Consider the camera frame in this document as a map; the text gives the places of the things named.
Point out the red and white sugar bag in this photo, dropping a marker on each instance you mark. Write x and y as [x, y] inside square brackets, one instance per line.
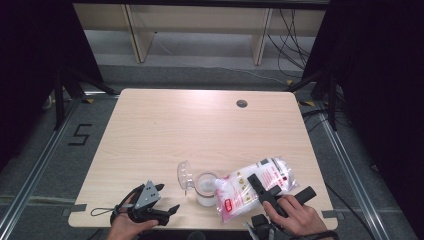
[240, 193]

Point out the clear glass jar with hinged lid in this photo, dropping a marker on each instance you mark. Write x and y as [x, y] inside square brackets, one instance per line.
[186, 175]

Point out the black curtain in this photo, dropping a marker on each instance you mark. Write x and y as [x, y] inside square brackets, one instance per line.
[383, 66]
[26, 50]

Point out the yellow and black tape piece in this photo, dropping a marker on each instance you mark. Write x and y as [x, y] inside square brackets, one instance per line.
[89, 100]
[289, 82]
[307, 103]

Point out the grey tape piece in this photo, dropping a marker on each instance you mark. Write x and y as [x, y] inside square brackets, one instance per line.
[78, 207]
[333, 214]

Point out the silver metal floor rail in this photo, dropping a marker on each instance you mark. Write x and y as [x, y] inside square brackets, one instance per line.
[351, 166]
[39, 166]

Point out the person's left hand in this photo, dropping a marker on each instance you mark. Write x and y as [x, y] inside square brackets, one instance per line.
[123, 230]

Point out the black metal stand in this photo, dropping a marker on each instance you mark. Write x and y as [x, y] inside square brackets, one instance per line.
[59, 100]
[332, 100]

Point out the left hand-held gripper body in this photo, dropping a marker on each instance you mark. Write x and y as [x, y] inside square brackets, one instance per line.
[148, 196]

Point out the person's right hand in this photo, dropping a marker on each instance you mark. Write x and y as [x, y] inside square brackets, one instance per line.
[300, 218]

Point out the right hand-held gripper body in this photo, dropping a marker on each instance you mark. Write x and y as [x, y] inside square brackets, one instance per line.
[261, 226]

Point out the beige wooden shelf unit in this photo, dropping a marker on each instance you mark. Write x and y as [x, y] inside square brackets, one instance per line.
[200, 20]

